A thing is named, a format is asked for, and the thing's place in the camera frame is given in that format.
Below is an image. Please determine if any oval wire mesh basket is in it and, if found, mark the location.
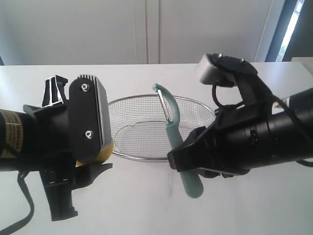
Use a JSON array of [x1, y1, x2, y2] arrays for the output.
[[109, 94, 215, 163]]

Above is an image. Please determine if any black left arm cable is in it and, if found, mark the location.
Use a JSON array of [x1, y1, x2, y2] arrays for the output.
[[0, 171, 35, 235]]

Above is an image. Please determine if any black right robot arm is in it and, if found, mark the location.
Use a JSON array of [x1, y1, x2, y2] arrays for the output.
[[167, 89, 313, 178]]

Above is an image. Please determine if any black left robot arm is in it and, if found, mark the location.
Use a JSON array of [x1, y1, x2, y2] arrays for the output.
[[0, 74, 114, 221]]

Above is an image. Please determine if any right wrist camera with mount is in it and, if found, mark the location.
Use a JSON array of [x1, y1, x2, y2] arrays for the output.
[[195, 53, 273, 106]]

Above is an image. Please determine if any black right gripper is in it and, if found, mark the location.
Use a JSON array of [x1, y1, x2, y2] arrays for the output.
[[167, 102, 271, 179]]

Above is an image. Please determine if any teal handled peeler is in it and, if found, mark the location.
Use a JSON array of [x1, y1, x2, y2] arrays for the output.
[[153, 83, 204, 199]]

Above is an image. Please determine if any yellow lemon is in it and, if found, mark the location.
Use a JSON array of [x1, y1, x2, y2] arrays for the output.
[[72, 140, 114, 166]]

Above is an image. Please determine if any white cabinet at right edge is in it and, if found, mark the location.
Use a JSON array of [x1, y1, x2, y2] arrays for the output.
[[291, 57, 313, 73]]

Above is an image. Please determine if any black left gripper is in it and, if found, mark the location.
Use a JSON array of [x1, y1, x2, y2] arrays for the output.
[[23, 74, 113, 222]]

